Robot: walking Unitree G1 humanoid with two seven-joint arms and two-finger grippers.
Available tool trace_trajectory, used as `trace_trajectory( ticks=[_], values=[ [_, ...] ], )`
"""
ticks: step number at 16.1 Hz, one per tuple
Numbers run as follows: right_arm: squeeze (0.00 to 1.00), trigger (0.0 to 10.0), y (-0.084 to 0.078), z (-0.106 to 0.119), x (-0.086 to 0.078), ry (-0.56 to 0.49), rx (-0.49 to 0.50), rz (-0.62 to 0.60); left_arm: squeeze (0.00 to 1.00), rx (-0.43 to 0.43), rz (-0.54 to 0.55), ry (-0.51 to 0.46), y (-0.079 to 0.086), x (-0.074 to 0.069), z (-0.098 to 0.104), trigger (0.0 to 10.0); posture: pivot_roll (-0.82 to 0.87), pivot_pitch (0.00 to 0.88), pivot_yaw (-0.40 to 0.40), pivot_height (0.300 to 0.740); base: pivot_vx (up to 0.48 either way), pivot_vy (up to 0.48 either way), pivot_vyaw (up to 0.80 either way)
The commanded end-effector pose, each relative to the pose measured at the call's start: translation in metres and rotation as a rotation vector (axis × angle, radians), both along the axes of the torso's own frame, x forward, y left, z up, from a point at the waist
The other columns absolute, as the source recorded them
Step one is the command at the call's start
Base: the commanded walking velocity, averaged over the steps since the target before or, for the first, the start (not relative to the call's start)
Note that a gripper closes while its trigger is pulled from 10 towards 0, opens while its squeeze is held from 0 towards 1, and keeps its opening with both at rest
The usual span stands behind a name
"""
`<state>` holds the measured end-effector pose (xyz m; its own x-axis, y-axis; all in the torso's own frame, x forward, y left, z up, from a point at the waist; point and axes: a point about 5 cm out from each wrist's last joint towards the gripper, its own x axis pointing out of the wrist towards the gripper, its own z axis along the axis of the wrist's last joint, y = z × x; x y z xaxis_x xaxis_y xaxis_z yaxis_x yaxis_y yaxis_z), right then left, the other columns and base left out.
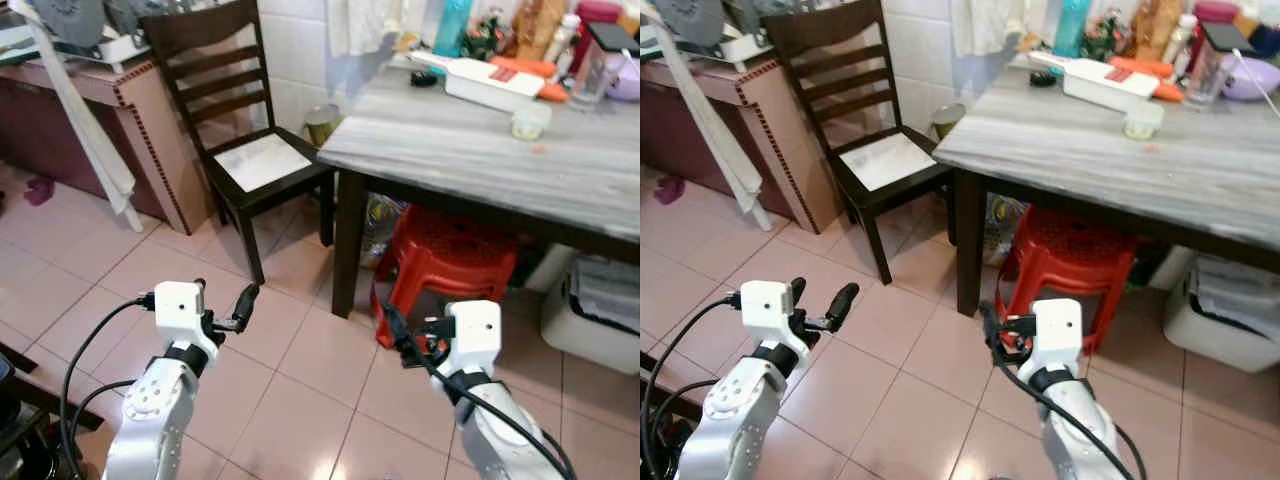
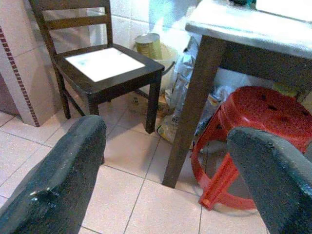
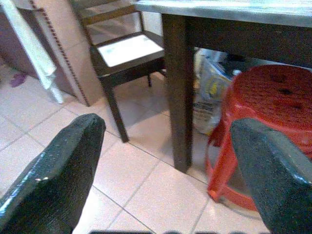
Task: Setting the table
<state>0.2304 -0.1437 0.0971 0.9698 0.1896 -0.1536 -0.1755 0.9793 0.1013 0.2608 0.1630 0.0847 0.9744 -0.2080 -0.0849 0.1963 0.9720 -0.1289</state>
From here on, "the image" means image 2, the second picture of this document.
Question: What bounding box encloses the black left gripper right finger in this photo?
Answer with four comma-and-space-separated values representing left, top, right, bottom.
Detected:
226, 126, 312, 234

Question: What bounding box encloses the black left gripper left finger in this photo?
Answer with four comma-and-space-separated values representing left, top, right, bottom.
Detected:
0, 114, 107, 234

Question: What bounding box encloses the red plastic stool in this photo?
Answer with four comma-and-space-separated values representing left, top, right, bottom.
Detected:
191, 85, 312, 211

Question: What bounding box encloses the dark wooden chair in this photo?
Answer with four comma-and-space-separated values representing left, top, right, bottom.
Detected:
28, 0, 165, 134

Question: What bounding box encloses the white printed plastic bag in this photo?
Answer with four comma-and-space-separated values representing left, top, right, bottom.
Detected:
156, 114, 181, 144

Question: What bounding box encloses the dark wooden dining table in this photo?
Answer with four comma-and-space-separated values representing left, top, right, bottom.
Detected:
162, 0, 312, 189

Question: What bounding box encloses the silver plastic bag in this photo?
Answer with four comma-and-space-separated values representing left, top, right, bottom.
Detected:
165, 36, 230, 137

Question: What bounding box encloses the white plastic bucket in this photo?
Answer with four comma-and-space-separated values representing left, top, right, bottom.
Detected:
148, 45, 178, 97

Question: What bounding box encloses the open metal tin can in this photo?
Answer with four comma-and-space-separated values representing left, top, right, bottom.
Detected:
135, 33, 162, 60

